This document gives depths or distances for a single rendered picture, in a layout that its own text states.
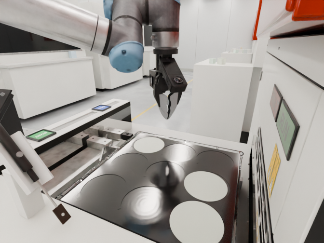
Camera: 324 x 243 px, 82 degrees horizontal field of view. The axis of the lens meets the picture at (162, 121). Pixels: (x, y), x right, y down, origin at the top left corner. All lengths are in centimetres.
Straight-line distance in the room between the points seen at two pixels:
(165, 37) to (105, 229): 44
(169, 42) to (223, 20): 784
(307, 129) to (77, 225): 32
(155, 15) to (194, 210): 46
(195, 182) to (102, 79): 477
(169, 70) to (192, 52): 805
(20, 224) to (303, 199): 36
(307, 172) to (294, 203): 4
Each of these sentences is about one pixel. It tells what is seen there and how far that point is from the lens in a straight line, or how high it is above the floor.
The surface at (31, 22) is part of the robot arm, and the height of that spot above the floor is 124.
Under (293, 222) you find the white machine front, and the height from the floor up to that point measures 105.
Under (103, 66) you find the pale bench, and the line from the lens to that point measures 507.
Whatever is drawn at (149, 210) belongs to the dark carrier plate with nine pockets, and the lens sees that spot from 42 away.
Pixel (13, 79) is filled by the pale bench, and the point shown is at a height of 70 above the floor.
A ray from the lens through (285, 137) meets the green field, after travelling 30.
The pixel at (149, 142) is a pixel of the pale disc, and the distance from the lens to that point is 63.
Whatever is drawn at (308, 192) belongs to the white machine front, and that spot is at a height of 109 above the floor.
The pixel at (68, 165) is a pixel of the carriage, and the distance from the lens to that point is 62.
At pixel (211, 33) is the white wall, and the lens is 840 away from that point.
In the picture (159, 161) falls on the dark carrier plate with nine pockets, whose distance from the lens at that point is 54.
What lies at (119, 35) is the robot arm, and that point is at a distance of 44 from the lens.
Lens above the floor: 121
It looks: 23 degrees down
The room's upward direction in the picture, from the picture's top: straight up
